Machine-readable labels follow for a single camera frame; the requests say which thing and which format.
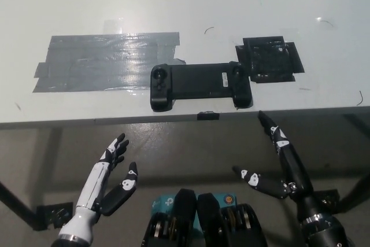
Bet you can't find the grey duct tape patch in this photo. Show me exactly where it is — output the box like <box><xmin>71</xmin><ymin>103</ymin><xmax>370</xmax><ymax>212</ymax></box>
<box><xmin>32</xmin><ymin>32</ymin><xmax>186</xmax><ymax>94</ymax></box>

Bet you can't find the black table leg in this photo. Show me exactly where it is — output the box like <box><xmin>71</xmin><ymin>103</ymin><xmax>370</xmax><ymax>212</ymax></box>
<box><xmin>0</xmin><ymin>182</ymin><xmax>43</xmax><ymax>232</ymax></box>
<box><xmin>332</xmin><ymin>171</ymin><xmax>370</xmax><ymax>216</ymax></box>

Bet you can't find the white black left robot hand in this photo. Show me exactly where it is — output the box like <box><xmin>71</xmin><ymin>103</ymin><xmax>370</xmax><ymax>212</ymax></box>
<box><xmin>58</xmin><ymin>133</ymin><xmax>139</xmax><ymax>244</ymax></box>

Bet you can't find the black game controller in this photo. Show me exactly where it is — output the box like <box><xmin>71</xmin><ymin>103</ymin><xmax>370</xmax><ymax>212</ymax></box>
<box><xmin>149</xmin><ymin>61</ymin><xmax>253</xmax><ymax>112</ymax></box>

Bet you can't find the black square tape patch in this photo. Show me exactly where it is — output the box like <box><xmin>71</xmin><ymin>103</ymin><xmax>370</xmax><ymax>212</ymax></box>
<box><xmin>235</xmin><ymin>35</ymin><xmax>305</xmax><ymax>83</ymax></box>

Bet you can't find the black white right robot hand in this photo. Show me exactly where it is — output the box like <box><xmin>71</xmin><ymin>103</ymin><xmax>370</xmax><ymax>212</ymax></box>
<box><xmin>232</xmin><ymin>110</ymin><xmax>330</xmax><ymax>227</ymax></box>

